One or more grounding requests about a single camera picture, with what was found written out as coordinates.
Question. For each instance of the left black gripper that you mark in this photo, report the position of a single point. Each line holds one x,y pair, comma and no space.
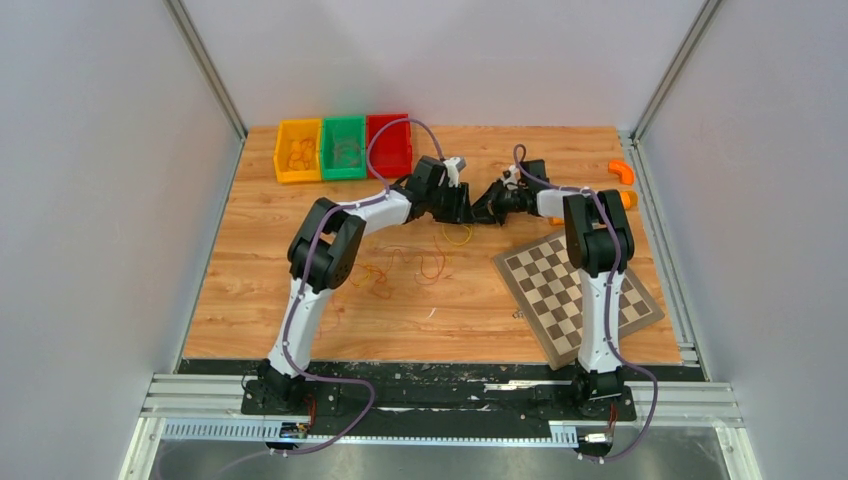
461,210

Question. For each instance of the aluminium frame rail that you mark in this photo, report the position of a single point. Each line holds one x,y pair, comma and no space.
186,407

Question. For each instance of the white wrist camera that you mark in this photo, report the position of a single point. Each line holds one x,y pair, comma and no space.
510,178
454,166

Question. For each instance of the orange curved plastic piece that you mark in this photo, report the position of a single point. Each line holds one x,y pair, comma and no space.
622,171

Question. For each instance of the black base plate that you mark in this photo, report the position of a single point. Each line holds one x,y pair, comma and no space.
439,400

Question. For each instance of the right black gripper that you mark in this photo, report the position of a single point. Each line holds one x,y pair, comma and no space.
487,207

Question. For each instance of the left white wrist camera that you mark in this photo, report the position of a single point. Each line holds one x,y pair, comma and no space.
454,166

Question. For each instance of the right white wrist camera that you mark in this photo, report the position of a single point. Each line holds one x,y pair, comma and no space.
510,178

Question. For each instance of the red plastic bin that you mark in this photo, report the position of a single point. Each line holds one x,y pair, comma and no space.
391,155

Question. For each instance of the green plastic bin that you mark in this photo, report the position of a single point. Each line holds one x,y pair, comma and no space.
343,146

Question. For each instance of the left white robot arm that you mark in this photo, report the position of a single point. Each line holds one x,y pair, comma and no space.
324,250

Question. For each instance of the yellow plastic bin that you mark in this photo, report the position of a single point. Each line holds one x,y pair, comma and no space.
297,151

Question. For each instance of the wooden chessboard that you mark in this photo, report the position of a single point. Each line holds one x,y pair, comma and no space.
547,289

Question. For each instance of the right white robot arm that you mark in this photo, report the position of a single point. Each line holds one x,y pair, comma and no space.
598,243

